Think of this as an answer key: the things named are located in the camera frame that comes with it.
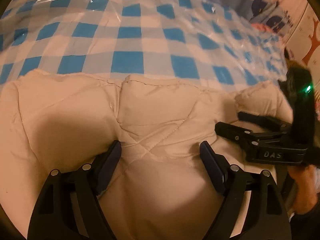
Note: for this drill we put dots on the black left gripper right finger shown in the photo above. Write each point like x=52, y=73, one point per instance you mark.
x=266, y=216

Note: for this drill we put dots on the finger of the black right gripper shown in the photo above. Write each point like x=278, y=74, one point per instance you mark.
x=245, y=138
x=265, y=121

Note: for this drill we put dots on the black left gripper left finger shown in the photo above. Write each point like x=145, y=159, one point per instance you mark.
x=68, y=207

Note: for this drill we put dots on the cream quilted down jacket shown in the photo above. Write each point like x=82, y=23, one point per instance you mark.
x=160, y=189

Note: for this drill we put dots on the person's right hand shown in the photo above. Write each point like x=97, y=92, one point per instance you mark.
x=306, y=196

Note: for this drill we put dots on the pink whale print curtain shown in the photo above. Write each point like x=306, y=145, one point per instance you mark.
x=294, y=20

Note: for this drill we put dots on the blue white checkered bed sheet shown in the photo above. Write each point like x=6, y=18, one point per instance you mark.
x=197, y=40

